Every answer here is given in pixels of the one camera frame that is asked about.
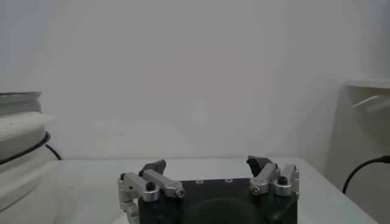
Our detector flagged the white electric cooker pot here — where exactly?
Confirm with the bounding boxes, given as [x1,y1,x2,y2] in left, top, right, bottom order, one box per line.
[0,111,59,214]

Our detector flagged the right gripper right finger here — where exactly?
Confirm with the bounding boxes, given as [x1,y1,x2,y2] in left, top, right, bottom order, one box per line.
[246,156,301,198]

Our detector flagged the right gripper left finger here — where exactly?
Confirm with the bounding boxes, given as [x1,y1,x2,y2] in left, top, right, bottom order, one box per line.
[118,159,186,224]

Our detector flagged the black adapter with cable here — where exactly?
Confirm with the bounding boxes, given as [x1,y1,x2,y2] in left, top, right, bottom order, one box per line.
[341,155,390,195]

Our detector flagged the white side desk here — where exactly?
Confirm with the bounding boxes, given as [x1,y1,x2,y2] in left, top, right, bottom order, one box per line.
[322,78,390,224]

